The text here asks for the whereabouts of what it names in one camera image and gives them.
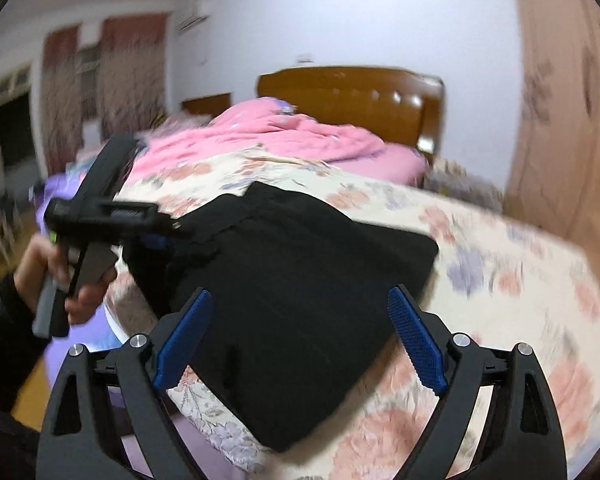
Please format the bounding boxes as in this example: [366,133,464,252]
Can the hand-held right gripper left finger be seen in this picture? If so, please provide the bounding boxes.
[36,287,214,480]

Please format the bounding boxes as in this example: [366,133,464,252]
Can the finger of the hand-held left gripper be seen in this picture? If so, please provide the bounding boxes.
[144,216,183,252]

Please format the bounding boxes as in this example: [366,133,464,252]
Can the brown patterned curtain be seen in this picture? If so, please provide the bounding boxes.
[97,12,173,133]
[42,27,82,176]

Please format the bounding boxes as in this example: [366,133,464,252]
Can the floral pillow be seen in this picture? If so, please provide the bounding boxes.
[422,157,503,211]

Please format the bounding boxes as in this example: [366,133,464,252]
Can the pink quilt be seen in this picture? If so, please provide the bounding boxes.
[127,96,428,188]

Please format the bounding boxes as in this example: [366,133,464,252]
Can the dark glass door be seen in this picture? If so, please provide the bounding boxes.
[0,62,34,172]

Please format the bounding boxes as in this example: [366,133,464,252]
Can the person's left hand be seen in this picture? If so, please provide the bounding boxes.
[14,235,119,324]

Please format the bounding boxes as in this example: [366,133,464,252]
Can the white air conditioner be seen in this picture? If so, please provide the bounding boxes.
[176,2,212,35]

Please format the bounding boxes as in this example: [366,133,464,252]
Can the wooden headboard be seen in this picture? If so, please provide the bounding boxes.
[257,66,446,158]

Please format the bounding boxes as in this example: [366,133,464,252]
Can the person's left forearm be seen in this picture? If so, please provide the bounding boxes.
[0,270,51,480]

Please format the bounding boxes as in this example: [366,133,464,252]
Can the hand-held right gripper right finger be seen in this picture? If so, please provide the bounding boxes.
[386,284,567,480]

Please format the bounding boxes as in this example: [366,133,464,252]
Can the wooden wardrobe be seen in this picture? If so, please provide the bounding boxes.
[502,0,600,281]

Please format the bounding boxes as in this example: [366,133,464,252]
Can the black pants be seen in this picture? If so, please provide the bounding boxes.
[125,181,440,453]

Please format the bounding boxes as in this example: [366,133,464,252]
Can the floral bed sheet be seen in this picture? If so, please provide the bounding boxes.
[102,150,600,480]

